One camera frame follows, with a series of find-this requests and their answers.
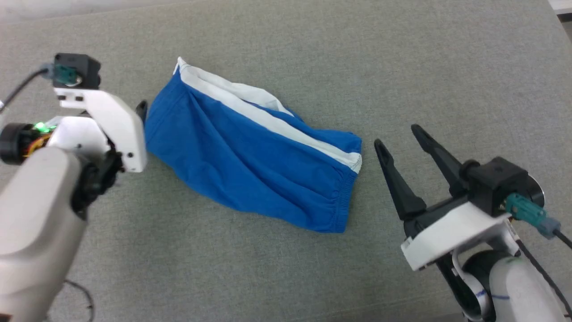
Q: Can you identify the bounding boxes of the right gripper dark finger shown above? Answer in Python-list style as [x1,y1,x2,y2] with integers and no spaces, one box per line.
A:
[374,139,428,221]
[410,124,470,198]

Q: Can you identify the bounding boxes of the blue shorts with white trim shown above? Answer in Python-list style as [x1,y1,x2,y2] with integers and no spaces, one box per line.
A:
[144,56,363,234]

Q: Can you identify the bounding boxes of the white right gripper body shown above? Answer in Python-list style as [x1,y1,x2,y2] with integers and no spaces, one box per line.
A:
[400,196,522,272]

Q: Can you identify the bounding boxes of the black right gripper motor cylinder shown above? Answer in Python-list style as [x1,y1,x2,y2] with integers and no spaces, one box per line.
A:
[523,176,546,209]

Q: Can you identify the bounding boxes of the right camera cable teal plug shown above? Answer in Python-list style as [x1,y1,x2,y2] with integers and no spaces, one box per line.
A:
[504,193,572,309]

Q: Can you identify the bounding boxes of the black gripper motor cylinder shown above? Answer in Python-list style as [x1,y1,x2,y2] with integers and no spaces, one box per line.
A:
[523,176,546,209]
[0,122,46,165]

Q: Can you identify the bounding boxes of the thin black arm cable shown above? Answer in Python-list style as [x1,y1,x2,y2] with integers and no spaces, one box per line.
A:
[63,279,95,322]

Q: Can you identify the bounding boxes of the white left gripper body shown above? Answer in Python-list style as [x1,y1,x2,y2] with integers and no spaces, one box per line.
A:
[47,88,147,174]

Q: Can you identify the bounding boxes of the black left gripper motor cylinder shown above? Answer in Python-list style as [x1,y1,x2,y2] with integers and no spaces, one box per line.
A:
[0,122,46,165]

